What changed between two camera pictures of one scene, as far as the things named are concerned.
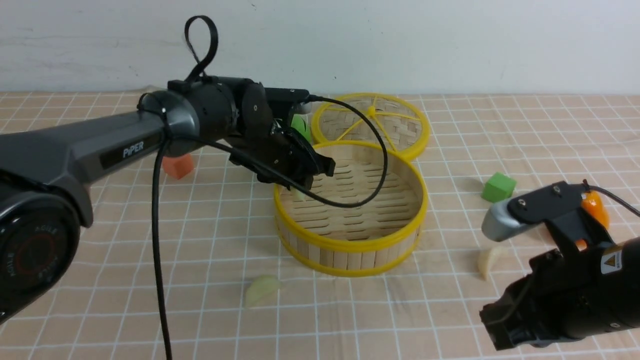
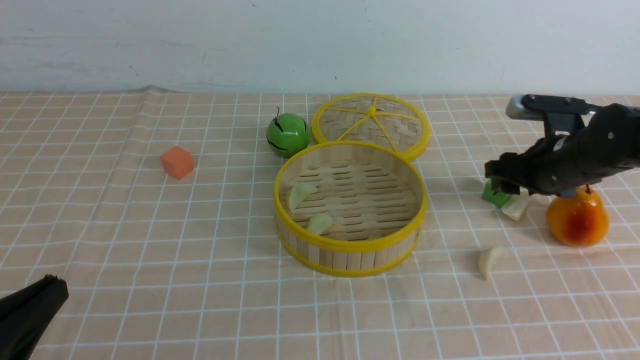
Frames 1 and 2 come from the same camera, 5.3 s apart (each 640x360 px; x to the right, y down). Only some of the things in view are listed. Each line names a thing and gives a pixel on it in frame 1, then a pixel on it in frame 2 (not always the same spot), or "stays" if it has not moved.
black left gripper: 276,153 to 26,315
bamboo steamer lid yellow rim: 397,122 stays
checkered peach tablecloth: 181,262 stays
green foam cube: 499,186 stays
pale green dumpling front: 259,287 to 320,224
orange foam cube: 178,166 stays
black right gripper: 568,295 to 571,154
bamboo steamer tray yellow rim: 365,219 stays
